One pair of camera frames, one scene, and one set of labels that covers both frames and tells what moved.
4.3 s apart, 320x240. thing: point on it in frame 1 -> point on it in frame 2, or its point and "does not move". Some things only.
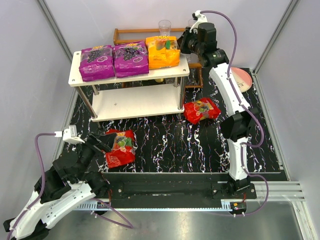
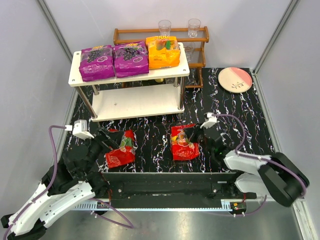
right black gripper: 186,41 -> 202,137
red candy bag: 197,110 -> 182,147
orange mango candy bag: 163,51 does not move
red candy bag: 123,152 does not move
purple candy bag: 97,63 does not move
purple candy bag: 131,59 does not move
